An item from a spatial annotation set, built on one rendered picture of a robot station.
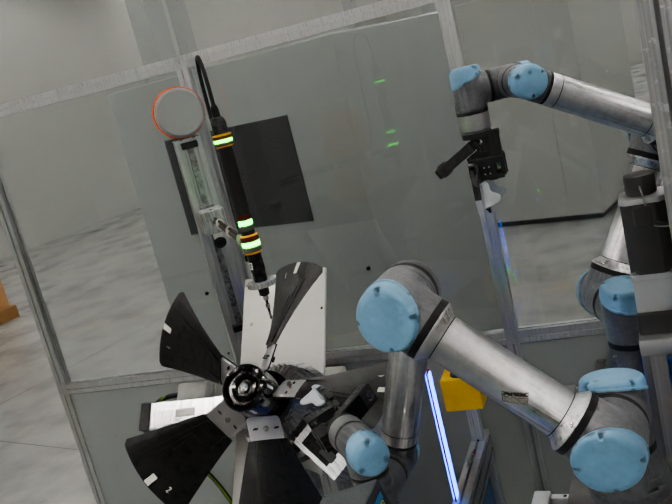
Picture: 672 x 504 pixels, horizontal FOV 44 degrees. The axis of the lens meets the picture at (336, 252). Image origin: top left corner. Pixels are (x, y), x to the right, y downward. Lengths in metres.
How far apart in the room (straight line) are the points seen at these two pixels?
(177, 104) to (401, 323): 1.40
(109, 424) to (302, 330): 1.19
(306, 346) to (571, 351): 0.83
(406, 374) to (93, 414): 1.92
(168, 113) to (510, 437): 1.48
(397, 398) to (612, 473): 0.44
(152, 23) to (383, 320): 6.92
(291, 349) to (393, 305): 0.99
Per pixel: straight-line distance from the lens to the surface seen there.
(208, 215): 2.51
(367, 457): 1.56
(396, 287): 1.39
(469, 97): 1.97
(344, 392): 1.97
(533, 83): 1.85
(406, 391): 1.63
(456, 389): 2.18
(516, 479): 2.86
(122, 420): 3.27
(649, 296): 1.74
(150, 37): 8.15
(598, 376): 1.58
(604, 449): 1.41
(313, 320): 2.34
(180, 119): 2.60
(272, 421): 2.08
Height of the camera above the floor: 1.91
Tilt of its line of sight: 12 degrees down
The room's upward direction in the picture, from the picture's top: 14 degrees counter-clockwise
